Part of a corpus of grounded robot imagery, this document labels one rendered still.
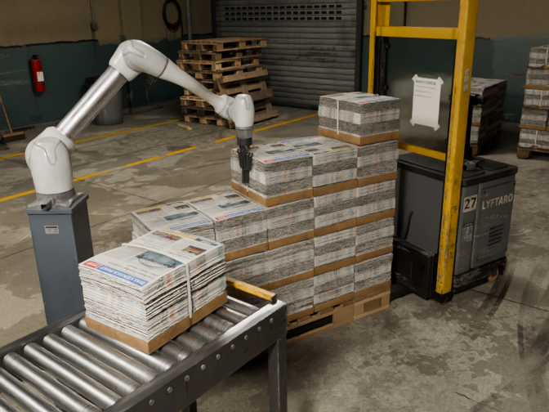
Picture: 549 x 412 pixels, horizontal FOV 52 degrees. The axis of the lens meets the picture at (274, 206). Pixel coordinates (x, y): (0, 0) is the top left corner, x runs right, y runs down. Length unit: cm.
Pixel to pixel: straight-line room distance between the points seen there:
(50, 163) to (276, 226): 112
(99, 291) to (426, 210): 243
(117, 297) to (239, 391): 128
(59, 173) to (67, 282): 49
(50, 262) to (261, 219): 99
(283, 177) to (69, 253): 107
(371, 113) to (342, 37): 696
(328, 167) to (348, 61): 707
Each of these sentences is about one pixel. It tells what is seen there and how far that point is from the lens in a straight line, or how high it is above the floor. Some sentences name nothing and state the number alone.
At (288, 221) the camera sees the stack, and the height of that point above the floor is 73.
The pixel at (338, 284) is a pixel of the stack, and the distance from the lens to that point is 324.
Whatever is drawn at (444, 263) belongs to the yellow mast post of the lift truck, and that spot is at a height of 30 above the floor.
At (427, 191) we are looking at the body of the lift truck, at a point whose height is 65.
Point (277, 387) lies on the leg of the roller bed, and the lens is 212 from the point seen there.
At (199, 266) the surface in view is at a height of 99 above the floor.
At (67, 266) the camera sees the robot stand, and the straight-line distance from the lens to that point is 260.
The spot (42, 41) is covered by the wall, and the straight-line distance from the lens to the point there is 971.
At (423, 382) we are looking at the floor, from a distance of 301.
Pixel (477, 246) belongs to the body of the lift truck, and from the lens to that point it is 379.
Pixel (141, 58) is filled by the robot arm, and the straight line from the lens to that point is 256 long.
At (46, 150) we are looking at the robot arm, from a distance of 248.
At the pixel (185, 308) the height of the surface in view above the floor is 87.
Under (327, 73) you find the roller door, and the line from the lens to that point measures 1021.
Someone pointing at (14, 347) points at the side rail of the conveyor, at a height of 80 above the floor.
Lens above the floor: 177
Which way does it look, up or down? 19 degrees down
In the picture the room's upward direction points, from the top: 1 degrees counter-clockwise
